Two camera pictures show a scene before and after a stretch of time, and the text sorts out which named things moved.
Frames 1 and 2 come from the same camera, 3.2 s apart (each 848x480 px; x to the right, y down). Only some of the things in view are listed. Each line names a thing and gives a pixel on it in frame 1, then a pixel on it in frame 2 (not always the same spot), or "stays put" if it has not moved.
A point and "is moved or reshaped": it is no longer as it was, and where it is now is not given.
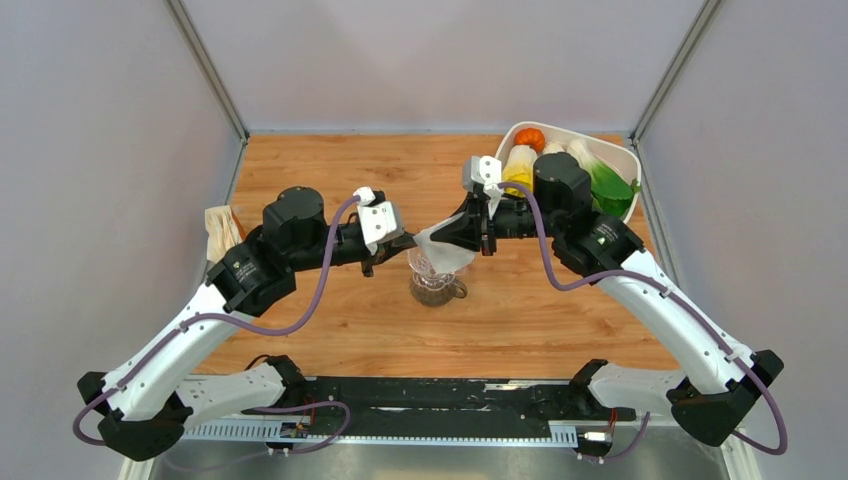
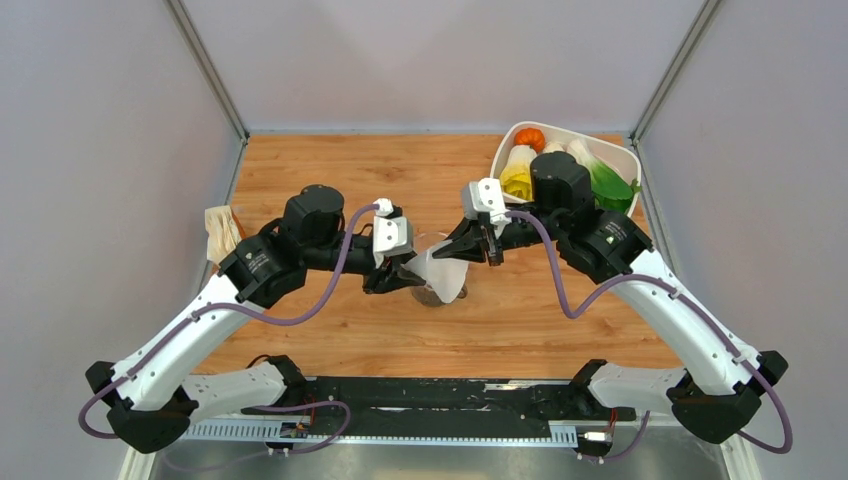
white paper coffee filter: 442,257 is moved or reshaped
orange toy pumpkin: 530,137 stays put
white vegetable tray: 625,161 stays put
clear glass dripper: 425,277 is moved or reshaped
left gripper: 388,249 → 394,277
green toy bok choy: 611,191 stays put
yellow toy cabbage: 519,169 stays put
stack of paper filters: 223,231 stays put
